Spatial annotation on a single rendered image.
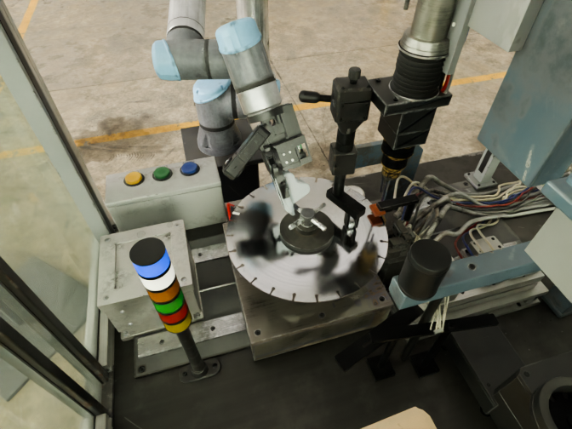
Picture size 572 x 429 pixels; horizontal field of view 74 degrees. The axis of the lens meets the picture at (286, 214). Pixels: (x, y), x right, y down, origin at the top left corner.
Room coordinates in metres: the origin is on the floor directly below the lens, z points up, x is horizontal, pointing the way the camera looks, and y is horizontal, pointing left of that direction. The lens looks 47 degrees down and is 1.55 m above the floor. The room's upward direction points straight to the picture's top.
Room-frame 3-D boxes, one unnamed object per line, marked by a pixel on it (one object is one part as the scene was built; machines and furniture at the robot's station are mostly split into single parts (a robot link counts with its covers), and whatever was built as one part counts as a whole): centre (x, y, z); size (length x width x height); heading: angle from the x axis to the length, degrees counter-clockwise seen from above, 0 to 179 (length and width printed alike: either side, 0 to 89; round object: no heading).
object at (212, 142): (1.07, 0.23, 0.80); 0.15 x 0.15 x 0.10
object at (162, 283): (0.30, 0.18, 1.11); 0.05 x 0.04 x 0.03; 16
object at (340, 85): (0.55, -0.10, 1.17); 0.06 x 0.05 x 0.20; 97
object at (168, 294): (0.30, 0.18, 1.08); 0.05 x 0.04 x 0.03; 16
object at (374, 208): (0.56, -0.23, 0.95); 0.10 x 0.03 x 0.07; 106
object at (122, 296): (0.47, 0.30, 0.82); 0.18 x 0.18 x 0.15; 16
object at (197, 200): (0.72, 0.31, 0.82); 0.28 x 0.11 x 0.15; 106
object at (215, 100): (1.07, 0.22, 0.91); 0.13 x 0.12 x 0.14; 93
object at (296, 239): (0.51, -0.04, 0.96); 0.11 x 0.11 x 0.03
